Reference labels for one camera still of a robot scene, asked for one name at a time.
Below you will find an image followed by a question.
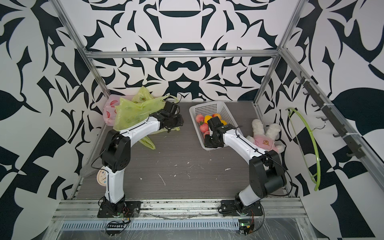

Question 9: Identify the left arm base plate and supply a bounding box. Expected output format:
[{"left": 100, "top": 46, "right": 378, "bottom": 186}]
[{"left": 97, "top": 197, "right": 142, "bottom": 218}]

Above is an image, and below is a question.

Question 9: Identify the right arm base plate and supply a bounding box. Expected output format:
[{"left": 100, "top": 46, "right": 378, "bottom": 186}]
[{"left": 218, "top": 199, "right": 264, "bottom": 217}]

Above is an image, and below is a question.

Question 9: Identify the green hoop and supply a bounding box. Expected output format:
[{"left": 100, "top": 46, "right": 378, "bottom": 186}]
[{"left": 286, "top": 108, "right": 321, "bottom": 192}]

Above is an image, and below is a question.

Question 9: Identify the aluminium frame bar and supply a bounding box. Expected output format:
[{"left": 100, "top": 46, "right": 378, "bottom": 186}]
[{"left": 85, "top": 50, "right": 278, "bottom": 59}]

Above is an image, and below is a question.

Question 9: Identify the black hook rack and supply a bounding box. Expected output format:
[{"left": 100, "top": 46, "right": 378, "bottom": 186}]
[{"left": 298, "top": 73, "right": 367, "bottom": 159}]

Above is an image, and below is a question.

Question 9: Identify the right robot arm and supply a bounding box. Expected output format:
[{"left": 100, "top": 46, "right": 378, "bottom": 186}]
[{"left": 204, "top": 117, "right": 287, "bottom": 208}]

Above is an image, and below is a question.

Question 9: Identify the pink peach front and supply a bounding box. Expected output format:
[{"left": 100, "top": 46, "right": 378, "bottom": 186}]
[{"left": 200, "top": 123, "right": 210, "bottom": 134}]

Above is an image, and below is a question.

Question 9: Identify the peach back basket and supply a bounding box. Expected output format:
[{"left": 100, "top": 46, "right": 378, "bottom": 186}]
[{"left": 212, "top": 114, "right": 222, "bottom": 120}]

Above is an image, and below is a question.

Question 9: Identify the white plastic basket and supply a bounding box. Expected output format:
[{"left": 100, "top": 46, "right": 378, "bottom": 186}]
[{"left": 189, "top": 101, "right": 238, "bottom": 151}]

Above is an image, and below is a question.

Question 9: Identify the plush bunny toy pink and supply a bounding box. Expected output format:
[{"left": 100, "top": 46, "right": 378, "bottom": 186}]
[{"left": 246, "top": 119, "right": 285, "bottom": 154}]

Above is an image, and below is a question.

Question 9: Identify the beige alarm clock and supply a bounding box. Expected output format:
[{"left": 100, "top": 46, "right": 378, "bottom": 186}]
[{"left": 97, "top": 169, "right": 108, "bottom": 187}]

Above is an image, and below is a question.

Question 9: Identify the green avocado plastic bag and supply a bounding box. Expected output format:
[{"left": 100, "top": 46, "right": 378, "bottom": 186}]
[{"left": 114, "top": 95, "right": 180, "bottom": 148}]

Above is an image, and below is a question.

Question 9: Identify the pink plastic bag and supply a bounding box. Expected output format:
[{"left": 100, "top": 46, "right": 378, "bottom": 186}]
[{"left": 103, "top": 95, "right": 134, "bottom": 126}]

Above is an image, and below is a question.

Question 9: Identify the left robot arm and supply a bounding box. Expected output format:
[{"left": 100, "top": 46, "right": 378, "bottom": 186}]
[{"left": 101, "top": 102, "right": 184, "bottom": 210}]

